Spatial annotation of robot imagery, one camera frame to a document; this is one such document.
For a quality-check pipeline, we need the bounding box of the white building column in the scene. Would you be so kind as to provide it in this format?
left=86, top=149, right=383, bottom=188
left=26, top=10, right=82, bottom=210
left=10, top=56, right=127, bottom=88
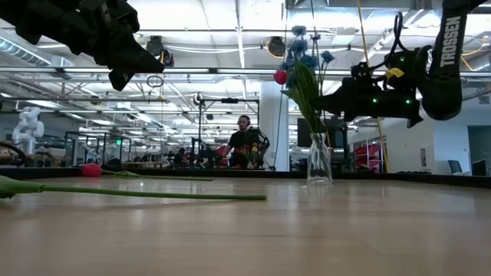
left=259, top=80, right=290, bottom=172

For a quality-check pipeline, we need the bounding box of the yellow cable tag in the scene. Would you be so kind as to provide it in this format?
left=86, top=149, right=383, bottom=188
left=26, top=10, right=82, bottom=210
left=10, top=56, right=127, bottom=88
left=386, top=67, right=406, bottom=81

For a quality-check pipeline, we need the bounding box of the yellow cable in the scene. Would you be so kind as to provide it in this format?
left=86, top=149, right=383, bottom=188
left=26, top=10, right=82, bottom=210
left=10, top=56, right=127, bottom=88
left=356, top=0, right=389, bottom=172

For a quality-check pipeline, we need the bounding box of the red storage rack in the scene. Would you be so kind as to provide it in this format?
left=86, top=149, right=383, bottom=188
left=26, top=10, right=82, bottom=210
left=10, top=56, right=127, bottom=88
left=351, top=142, right=386, bottom=170

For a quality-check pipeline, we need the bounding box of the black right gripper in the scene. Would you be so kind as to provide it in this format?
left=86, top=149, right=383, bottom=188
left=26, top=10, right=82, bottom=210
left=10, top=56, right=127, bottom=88
left=312, top=76, right=423, bottom=129

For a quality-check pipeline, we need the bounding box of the black ceiling cable reel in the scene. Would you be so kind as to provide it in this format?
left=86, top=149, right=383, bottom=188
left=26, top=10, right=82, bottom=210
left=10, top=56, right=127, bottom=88
left=267, top=36, right=287, bottom=58
left=145, top=34, right=176, bottom=68

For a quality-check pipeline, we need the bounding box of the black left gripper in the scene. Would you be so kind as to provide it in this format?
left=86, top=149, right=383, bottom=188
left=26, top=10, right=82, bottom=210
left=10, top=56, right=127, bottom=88
left=71, top=0, right=165, bottom=92

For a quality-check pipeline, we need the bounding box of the long green flower stem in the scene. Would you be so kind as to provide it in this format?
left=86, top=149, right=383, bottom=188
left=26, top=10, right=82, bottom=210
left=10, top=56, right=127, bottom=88
left=0, top=174, right=268, bottom=202

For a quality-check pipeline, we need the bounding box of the black hanging cable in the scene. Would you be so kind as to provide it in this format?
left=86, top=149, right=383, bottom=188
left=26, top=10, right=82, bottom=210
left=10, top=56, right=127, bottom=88
left=309, top=0, right=331, bottom=135
left=275, top=0, right=289, bottom=166

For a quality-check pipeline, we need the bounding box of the long ceiling light bar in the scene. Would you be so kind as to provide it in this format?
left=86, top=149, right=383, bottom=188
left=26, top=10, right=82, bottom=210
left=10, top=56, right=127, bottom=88
left=0, top=66, right=491, bottom=77

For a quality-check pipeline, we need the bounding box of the black aluminium table frame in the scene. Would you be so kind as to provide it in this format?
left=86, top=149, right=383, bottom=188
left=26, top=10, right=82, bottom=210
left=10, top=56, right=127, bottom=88
left=0, top=165, right=491, bottom=189

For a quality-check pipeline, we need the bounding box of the red artificial tulip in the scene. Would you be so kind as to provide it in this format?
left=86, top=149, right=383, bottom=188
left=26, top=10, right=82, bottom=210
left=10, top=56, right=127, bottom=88
left=80, top=163, right=214, bottom=182
left=272, top=68, right=308, bottom=133

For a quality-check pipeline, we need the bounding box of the person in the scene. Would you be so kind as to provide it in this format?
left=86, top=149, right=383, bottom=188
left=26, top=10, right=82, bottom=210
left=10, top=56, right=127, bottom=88
left=221, top=113, right=271, bottom=170

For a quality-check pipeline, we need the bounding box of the black office chair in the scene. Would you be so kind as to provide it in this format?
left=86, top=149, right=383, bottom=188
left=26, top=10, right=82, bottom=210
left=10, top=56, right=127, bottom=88
left=447, top=159, right=464, bottom=176

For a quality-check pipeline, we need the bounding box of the black monitor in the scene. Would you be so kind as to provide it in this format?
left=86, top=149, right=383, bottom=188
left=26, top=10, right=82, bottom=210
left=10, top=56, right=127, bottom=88
left=297, top=117, right=348, bottom=149

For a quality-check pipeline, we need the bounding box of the dark desk monitor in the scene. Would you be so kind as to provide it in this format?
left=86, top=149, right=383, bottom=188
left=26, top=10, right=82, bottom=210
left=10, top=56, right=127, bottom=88
left=471, top=159, right=488, bottom=177

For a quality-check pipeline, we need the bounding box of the clear glass vase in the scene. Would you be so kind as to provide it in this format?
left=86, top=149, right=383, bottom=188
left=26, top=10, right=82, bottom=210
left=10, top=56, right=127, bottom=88
left=306, top=132, right=333, bottom=184

